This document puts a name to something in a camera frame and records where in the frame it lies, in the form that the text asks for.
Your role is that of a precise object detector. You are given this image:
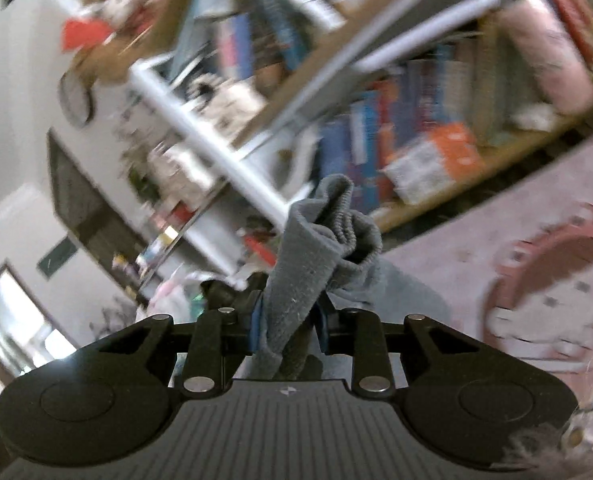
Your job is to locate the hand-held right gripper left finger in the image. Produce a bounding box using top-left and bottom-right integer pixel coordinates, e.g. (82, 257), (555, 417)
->
(96, 282), (266, 397)

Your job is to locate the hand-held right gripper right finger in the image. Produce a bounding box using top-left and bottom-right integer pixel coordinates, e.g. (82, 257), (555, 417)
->
(313, 305), (481, 397)

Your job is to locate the grey fleece garment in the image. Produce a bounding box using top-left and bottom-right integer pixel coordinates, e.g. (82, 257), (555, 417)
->
(241, 174), (452, 383)

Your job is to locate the red tassel ornament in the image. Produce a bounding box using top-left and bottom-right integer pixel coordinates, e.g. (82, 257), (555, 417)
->
(241, 232), (280, 267)

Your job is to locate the pink and white plastic bag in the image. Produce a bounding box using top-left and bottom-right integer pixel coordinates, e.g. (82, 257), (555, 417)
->
(136, 270), (212, 322)

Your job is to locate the white floral ornament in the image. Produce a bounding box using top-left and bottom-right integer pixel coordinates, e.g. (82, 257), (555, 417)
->
(146, 142), (213, 197)

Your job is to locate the white and wood bookshelf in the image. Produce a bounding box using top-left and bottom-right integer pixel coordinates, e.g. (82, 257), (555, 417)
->
(41, 0), (593, 281)

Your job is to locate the pink cartoon printed table cover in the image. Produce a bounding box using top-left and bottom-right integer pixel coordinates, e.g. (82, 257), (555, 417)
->
(377, 135), (593, 411)

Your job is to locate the row of books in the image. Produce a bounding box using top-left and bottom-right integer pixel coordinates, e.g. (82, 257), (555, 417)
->
(176, 0), (357, 82)
(317, 35), (593, 208)

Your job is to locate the white quilted handbag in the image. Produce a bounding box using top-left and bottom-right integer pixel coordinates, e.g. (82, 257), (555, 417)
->
(186, 75), (268, 144)

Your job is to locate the bright window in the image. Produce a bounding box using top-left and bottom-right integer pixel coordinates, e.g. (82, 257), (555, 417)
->
(0, 260), (78, 387)

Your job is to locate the grey fluffy cuff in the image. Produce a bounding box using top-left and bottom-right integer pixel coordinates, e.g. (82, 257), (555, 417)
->
(505, 422), (593, 480)

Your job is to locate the clear round bead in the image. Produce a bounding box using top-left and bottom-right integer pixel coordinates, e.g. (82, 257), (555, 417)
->
(561, 406), (593, 457)

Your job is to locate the white charger plug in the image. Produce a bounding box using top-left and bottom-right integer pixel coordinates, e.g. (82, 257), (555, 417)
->
(514, 105), (560, 132)

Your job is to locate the red object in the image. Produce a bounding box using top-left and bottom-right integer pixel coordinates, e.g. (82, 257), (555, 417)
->
(60, 16), (113, 54)

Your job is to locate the pink printed cloth roll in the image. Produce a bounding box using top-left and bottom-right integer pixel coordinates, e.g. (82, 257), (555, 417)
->
(494, 0), (593, 117)

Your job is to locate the dark framed wall panel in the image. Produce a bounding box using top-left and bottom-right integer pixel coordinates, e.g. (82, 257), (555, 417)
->
(46, 129), (150, 306)

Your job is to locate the green wall sign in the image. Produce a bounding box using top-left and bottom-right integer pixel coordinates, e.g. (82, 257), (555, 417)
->
(36, 237), (77, 279)

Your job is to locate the round wall clock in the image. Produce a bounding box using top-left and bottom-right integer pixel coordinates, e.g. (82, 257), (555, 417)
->
(57, 67), (95, 129)

